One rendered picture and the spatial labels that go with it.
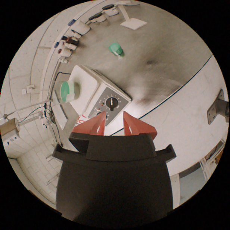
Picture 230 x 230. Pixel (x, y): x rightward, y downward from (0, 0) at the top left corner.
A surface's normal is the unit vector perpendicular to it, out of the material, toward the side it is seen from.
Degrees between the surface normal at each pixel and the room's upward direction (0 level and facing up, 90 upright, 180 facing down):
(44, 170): 90
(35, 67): 90
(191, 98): 0
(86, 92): 0
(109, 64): 0
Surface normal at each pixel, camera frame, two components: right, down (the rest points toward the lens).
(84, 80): -0.40, 0.27
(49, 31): 0.60, 0.80
